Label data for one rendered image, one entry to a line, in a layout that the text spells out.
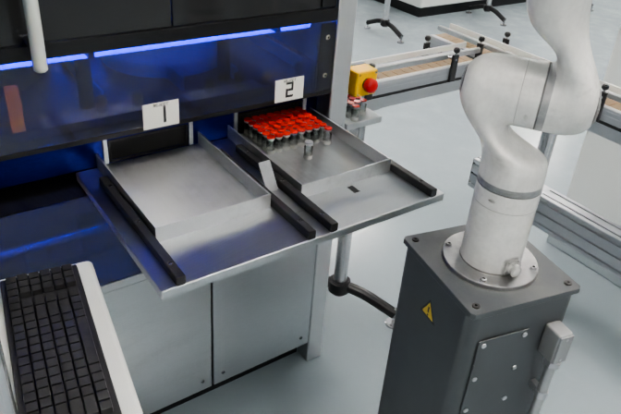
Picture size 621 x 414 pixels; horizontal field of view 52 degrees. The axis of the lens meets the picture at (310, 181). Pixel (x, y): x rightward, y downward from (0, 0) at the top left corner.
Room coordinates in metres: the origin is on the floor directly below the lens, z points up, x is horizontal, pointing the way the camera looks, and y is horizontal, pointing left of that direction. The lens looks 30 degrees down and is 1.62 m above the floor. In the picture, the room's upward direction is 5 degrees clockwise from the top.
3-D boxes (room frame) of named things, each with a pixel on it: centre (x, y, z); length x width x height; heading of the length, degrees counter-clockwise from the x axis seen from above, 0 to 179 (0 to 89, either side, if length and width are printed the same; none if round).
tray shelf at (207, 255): (1.26, 0.11, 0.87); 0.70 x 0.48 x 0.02; 127
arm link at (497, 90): (1.06, -0.34, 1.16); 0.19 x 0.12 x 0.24; 71
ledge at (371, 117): (1.70, -0.10, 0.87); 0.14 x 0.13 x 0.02; 37
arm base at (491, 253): (1.05, -0.37, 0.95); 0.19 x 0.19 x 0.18
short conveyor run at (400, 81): (1.95, -0.25, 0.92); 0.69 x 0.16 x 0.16; 127
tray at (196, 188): (1.21, 0.29, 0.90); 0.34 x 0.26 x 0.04; 37
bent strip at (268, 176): (1.20, 0.07, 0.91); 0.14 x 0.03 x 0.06; 38
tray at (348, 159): (1.42, 0.02, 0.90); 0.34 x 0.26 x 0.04; 37
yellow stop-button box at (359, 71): (1.66, -0.11, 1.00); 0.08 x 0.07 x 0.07; 37
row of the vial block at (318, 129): (1.45, 0.04, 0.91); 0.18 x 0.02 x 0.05; 127
